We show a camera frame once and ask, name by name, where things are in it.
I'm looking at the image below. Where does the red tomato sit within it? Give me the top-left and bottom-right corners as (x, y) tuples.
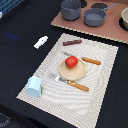
(65, 56), (78, 68)

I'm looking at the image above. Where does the brown sausage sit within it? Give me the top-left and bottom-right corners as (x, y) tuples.
(63, 39), (82, 46)

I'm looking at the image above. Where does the light blue cup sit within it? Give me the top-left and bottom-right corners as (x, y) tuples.
(26, 76), (43, 96)

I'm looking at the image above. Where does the round wooden plate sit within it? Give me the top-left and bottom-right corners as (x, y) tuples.
(59, 59), (87, 81)

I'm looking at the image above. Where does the beige woven placemat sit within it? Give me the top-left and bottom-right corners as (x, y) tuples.
(17, 33), (118, 128)

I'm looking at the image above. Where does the grey pot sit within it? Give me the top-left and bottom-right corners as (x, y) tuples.
(61, 0), (81, 21)

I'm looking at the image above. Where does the brown stove board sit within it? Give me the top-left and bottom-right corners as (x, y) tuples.
(51, 0), (128, 43)

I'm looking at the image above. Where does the beige bowl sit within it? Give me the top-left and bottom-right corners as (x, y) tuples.
(121, 7), (128, 30)

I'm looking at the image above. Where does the fork with wooden handle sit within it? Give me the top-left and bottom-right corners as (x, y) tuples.
(48, 73), (89, 91)

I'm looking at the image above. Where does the knife with wooden handle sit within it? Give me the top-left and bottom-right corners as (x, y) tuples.
(60, 51), (101, 65)

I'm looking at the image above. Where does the grey saucepan with handle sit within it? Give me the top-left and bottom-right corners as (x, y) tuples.
(84, 3), (116, 27)

